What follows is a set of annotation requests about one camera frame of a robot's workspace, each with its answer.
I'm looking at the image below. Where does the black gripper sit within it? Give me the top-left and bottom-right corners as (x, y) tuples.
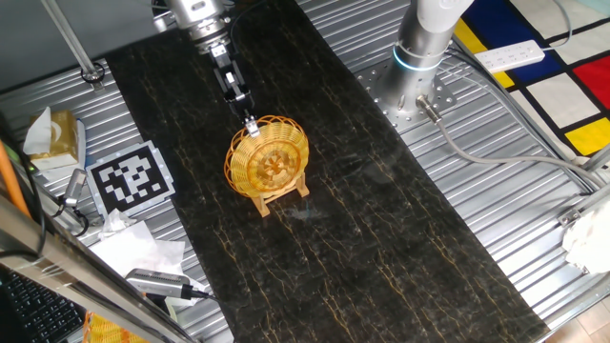
(209, 41), (261, 140)

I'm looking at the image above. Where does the aluminium profile post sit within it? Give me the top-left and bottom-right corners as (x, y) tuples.
(557, 142), (610, 228)

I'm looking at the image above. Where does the black desk cable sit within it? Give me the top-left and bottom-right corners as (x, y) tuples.
(0, 111), (47, 261)

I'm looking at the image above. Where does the small grey clamp device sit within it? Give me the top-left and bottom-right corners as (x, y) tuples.
(59, 168), (90, 210)

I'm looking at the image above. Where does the flat white paper sheet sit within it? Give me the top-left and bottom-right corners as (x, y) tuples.
(89, 219), (209, 307)

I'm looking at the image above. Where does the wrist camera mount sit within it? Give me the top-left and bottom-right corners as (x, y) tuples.
(151, 0), (180, 32)

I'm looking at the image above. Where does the black keyboard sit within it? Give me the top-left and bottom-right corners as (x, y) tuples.
(0, 266), (87, 343)

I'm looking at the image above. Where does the grey power strip cable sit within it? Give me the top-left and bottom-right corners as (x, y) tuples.
(540, 0), (573, 51)

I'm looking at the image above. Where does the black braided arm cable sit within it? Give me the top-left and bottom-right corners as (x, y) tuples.
(227, 0), (271, 49)

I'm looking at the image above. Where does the orange tube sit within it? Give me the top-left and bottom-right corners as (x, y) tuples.
(0, 140), (31, 218)

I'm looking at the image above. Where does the grey camera on stand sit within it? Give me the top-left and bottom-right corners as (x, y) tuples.
(124, 268), (193, 300)

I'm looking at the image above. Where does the colourful block pattern cloth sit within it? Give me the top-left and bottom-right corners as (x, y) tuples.
(452, 0), (610, 158)

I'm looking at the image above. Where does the thick grey base cable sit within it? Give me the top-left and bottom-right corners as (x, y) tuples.
(415, 93), (609, 190)

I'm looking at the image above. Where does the black white marker board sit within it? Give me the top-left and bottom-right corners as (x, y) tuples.
(85, 140), (176, 219)

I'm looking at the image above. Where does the round yellow woven basket dish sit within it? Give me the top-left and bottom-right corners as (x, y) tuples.
(223, 114), (311, 199)

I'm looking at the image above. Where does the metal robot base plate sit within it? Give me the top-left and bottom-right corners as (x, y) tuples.
(355, 59), (458, 134)

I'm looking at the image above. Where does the white power strip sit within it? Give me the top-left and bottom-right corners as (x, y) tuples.
(474, 39), (547, 74)

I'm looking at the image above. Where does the black marble pattern mat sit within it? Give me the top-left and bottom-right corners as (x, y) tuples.
(103, 0), (552, 343)

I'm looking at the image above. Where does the metal stand pole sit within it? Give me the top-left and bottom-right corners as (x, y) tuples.
(40, 0), (106, 92)

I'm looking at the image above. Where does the crumpled white tissue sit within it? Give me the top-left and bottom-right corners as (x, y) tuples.
(98, 208), (137, 239)

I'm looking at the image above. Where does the aluminium frame bar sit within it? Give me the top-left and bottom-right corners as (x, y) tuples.
(0, 194), (201, 343)

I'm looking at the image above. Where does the white cloth bundle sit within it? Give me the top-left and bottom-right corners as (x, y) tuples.
(561, 202), (610, 275)

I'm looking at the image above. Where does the yellow tissue box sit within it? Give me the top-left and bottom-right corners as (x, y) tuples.
(22, 106), (80, 172)

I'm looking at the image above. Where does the wooden dish rack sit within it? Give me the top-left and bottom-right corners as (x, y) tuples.
(250, 171), (311, 219)

